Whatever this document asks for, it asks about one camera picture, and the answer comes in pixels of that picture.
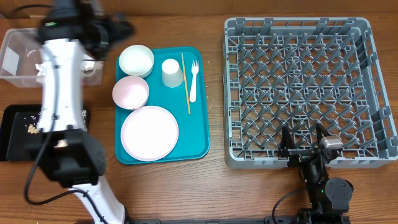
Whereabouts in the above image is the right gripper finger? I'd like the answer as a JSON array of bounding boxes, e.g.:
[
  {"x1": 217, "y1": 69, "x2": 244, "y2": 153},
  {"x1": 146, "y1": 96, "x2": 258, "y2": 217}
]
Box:
[
  {"x1": 279, "y1": 126, "x2": 295, "y2": 149},
  {"x1": 315, "y1": 123, "x2": 331, "y2": 143}
]

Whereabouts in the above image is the white tissue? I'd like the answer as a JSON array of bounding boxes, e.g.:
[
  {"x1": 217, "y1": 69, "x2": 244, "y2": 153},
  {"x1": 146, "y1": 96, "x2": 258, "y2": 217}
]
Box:
[{"x1": 35, "y1": 60, "x2": 102, "y2": 76}]

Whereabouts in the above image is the white bowl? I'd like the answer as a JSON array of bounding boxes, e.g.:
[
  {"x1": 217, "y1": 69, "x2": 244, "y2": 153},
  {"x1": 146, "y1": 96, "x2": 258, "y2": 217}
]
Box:
[{"x1": 119, "y1": 45, "x2": 154, "y2": 78}]

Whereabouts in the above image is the pink bowl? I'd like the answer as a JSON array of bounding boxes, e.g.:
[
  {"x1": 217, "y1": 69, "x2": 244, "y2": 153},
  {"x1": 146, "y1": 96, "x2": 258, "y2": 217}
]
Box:
[{"x1": 112, "y1": 76, "x2": 149, "y2": 110}]

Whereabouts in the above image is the white upside-down cup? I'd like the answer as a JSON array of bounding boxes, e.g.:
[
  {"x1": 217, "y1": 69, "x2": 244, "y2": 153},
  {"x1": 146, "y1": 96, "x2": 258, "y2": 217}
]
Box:
[{"x1": 161, "y1": 58, "x2": 183, "y2": 88}]

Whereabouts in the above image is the pink plate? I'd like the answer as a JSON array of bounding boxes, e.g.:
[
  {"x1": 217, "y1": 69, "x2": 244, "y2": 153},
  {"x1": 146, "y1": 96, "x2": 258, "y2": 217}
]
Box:
[{"x1": 121, "y1": 106, "x2": 179, "y2": 162}]

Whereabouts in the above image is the food scraps pile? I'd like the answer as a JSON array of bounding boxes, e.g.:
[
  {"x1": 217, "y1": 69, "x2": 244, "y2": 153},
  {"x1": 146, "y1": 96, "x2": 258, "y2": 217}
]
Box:
[{"x1": 22, "y1": 109, "x2": 90, "y2": 134}]

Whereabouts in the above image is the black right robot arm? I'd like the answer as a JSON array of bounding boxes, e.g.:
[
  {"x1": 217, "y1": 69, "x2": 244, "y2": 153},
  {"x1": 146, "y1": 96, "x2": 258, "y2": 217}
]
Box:
[{"x1": 271, "y1": 123, "x2": 354, "y2": 223}]

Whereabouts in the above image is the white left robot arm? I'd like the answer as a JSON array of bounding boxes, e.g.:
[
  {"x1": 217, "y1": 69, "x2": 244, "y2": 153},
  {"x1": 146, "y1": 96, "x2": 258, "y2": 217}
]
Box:
[{"x1": 28, "y1": 0, "x2": 133, "y2": 223}]

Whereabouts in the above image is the grey dishwasher rack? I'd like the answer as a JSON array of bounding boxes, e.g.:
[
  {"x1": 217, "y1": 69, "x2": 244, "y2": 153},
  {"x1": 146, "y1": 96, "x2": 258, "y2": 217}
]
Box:
[{"x1": 223, "y1": 17, "x2": 397, "y2": 169}]

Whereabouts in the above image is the black waste tray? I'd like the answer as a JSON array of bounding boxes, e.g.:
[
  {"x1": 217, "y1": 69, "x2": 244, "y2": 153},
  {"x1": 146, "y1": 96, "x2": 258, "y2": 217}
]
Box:
[{"x1": 0, "y1": 104, "x2": 91, "y2": 162}]

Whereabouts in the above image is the clear plastic bin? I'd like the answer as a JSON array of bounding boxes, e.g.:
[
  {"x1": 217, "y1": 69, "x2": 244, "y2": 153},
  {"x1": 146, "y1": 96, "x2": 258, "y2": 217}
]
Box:
[{"x1": 1, "y1": 28, "x2": 104, "y2": 88}]

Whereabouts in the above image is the wooden chopstick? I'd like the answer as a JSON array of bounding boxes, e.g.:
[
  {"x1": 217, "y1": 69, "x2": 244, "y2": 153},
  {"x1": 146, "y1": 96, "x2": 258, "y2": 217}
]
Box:
[{"x1": 181, "y1": 52, "x2": 191, "y2": 115}]

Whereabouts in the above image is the teal serving tray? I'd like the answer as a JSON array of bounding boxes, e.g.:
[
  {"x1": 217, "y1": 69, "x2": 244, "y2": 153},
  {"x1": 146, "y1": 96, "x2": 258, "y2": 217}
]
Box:
[{"x1": 114, "y1": 46, "x2": 211, "y2": 166}]

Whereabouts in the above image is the white plastic fork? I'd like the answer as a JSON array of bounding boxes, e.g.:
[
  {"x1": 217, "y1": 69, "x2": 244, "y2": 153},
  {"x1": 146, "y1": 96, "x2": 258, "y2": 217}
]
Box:
[{"x1": 189, "y1": 60, "x2": 199, "y2": 103}]

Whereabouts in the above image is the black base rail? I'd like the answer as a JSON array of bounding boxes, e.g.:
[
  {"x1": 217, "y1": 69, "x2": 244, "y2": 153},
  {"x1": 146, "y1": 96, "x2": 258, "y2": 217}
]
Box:
[{"x1": 131, "y1": 216, "x2": 351, "y2": 224}]

